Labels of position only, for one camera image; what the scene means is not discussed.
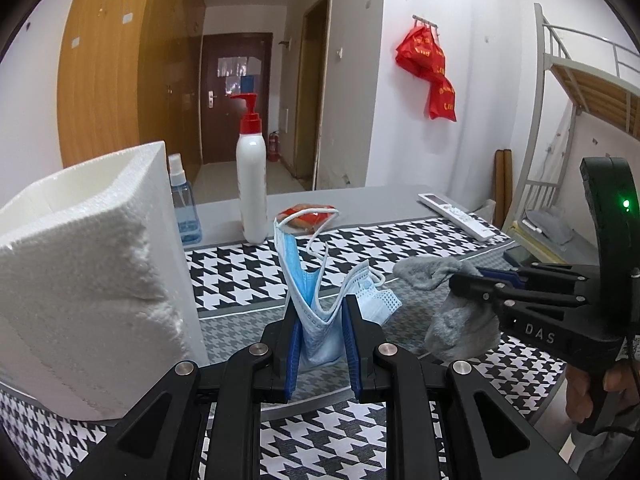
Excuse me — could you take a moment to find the blue face mask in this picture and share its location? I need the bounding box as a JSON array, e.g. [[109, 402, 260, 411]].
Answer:
[[274, 206, 347, 368], [320, 260, 403, 328]]

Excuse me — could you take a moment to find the brown rolled mat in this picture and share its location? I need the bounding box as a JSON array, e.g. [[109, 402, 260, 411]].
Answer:
[[504, 149, 514, 226], [494, 149, 505, 223]]

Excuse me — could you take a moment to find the clear blue spray bottle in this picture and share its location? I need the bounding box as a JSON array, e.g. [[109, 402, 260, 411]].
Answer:
[[167, 153, 203, 246]]

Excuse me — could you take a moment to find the houndstooth tablecloth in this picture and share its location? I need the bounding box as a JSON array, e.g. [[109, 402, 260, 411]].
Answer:
[[0, 212, 581, 480]]

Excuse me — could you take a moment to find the wooden wardrobe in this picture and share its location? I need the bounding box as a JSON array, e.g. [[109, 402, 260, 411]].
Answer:
[[56, 0, 207, 170]]

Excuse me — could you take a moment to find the grey cloth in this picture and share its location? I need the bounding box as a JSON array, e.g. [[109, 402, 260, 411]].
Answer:
[[525, 207, 576, 246]]

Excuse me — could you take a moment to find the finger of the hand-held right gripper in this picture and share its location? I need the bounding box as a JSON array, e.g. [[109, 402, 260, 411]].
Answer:
[[477, 262, 604, 296], [449, 273, 597, 312]]

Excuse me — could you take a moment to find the wooden side doorway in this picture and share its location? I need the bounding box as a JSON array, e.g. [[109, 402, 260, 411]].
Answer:
[[292, 0, 334, 192]]

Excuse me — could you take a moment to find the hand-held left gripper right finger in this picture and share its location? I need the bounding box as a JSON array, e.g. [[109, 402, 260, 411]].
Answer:
[[342, 295, 581, 480]]

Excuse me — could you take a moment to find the red plastic bag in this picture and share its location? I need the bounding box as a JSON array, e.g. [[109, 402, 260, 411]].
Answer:
[[396, 26, 457, 122]]

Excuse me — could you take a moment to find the white remote control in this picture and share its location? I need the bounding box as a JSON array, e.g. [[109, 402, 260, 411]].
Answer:
[[418, 192, 501, 242]]

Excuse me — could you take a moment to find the dark brown entrance door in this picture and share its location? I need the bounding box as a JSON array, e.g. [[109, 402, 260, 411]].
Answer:
[[200, 32, 273, 165]]

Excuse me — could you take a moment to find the white foam box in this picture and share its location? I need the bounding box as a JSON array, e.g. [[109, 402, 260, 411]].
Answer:
[[0, 141, 210, 421]]

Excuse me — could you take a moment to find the metal bunk bed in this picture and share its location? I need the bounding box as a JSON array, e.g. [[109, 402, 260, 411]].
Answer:
[[507, 2, 640, 261]]

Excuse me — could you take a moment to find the white red pump lotion bottle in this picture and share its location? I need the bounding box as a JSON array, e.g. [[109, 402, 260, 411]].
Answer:
[[230, 92, 269, 245]]

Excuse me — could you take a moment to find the person's right hand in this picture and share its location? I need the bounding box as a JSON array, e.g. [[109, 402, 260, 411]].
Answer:
[[565, 340, 640, 425]]

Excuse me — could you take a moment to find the red snack packet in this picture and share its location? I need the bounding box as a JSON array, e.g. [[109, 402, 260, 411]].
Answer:
[[276, 202, 337, 233]]

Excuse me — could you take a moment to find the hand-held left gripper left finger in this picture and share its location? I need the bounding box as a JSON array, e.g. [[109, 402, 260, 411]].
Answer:
[[65, 305, 301, 480]]

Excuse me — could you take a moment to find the grey sock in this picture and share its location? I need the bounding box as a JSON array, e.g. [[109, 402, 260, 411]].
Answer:
[[392, 256, 501, 361]]

